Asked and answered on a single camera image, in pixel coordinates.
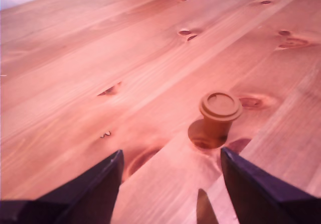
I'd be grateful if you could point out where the brown coffee capsule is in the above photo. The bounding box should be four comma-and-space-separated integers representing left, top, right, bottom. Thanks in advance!
199, 91, 244, 141

